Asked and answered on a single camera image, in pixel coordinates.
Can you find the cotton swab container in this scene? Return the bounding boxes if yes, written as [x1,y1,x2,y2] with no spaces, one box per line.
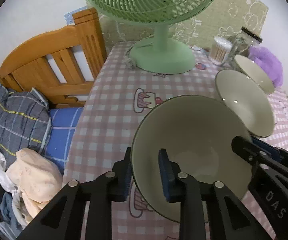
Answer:
[209,36,232,66]

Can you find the green desk fan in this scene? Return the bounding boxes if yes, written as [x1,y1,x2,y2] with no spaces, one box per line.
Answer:
[88,0,213,74]

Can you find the grey floral bowl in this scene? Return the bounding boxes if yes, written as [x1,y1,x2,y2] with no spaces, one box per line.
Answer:
[215,69,275,138]
[233,55,275,95]
[131,95,251,222]

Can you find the white plastic bag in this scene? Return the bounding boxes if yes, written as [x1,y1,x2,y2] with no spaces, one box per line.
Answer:
[0,152,17,196]

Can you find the pink checkered tablecloth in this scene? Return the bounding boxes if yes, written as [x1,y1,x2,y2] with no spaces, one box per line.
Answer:
[63,42,288,239]

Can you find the grey plaid pillow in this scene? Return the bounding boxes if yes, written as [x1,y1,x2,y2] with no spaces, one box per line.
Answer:
[0,86,52,167]

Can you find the purple plush toy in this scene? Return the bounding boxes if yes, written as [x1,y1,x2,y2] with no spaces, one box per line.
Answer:
[248,46,283,87]

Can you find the peach cloth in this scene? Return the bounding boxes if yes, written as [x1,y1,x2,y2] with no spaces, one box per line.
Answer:
[6,148,63,218]

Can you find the glass jar black lid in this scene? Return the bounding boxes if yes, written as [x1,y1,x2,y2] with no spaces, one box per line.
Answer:
[228,27,263,60]

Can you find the blue plaid bedsheet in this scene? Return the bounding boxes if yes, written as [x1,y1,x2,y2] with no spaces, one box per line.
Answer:
[43,107,83,175]

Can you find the wooden bed headboard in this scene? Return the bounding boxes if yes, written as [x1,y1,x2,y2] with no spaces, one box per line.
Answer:
[0,8,107,108]

